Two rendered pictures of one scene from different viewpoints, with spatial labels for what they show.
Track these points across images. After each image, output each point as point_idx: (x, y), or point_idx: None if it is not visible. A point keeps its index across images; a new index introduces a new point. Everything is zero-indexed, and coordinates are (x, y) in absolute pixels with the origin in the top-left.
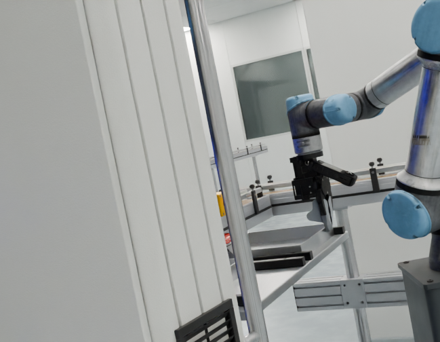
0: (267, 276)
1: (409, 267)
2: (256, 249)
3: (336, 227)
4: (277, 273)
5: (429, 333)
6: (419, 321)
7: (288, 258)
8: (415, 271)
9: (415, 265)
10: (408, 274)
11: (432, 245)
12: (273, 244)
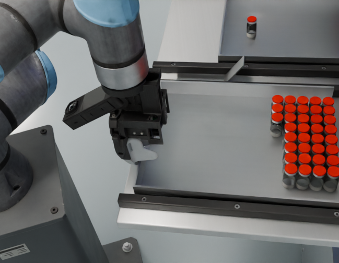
0: (186, 49)
1: (54, 187)
2: (215, 82)
3: (128, 193)
4: (178, 56)
5: (67, 172)
6: (71, 199)
7: (169, 63)
8: (50, 171)
9: (46, 193)
10: (59, 171)
11: (18, 155)
12: (231, 179)
